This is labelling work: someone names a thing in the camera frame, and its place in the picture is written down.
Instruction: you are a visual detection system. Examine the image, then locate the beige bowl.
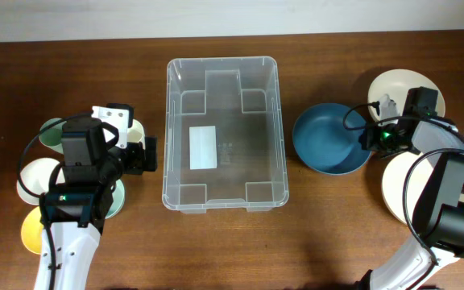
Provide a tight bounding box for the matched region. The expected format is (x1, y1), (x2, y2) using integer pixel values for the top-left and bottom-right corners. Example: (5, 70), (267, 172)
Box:
(367, 69), (445, 121)
(381, 152), (440, 224)

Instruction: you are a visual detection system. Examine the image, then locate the cream cup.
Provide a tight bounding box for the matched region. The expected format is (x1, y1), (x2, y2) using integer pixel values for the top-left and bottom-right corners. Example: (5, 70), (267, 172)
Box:
(127, 119), (145, 149)

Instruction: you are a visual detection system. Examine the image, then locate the green cup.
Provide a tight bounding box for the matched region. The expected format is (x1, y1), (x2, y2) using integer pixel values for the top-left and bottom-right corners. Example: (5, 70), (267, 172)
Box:
(39, 122), (64, 154)

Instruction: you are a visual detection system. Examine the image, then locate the mint green small bowl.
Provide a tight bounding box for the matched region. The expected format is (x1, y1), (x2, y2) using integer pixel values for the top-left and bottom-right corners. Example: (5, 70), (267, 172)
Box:
(106, 180), (126, 219)

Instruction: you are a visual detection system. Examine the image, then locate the yellow small bowl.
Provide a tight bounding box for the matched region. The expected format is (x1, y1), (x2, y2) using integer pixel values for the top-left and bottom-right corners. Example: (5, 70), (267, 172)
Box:
(20, 207), (44, 255)

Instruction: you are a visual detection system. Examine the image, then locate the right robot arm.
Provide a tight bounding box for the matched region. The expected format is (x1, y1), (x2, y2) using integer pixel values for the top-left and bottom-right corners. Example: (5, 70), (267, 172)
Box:
(354, 87), (464, 289)

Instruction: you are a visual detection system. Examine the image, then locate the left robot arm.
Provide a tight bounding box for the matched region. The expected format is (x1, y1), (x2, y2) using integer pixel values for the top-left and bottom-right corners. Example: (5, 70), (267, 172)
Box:
(34, 103), (157, 289)

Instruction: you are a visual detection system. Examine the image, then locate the white label in container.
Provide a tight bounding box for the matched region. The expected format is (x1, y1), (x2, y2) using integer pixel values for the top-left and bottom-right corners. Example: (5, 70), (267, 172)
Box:
(189, 126), (218, 170)

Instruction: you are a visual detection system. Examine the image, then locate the clear plastic storage container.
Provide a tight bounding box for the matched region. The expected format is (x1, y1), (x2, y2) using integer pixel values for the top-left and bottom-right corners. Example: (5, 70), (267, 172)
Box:
(162, 56), (289, 213)

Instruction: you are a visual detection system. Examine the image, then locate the white small bowl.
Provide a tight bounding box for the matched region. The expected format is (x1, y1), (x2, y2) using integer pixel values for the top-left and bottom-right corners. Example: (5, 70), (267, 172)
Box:
(16, 158), (59, 205)

